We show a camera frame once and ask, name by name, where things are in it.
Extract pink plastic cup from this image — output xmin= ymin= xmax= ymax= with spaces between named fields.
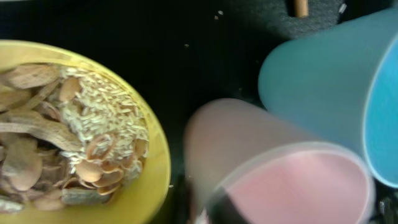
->
xmin=184 ymin=98 xmax=374 ymax=223

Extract yellow bowl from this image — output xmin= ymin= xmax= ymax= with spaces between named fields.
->
xmin=1 ymin=40 xmax=171 ymax=224

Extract food scraps and rice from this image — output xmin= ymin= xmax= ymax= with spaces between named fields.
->
xmin=1 ymin=63 xmax=149 ymax=213

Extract blue plastic cup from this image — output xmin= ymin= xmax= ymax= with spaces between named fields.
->
xmin=258 ymin=7 xmax=397 ymax=187

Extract round black tray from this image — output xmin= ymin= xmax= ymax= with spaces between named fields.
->
xmin=0 ymin=0 xmax=398 ymax=224

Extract left wooden chopstick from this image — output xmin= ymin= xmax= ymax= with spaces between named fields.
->
xmin=294 ymin=0 xmax=309 ymax=18

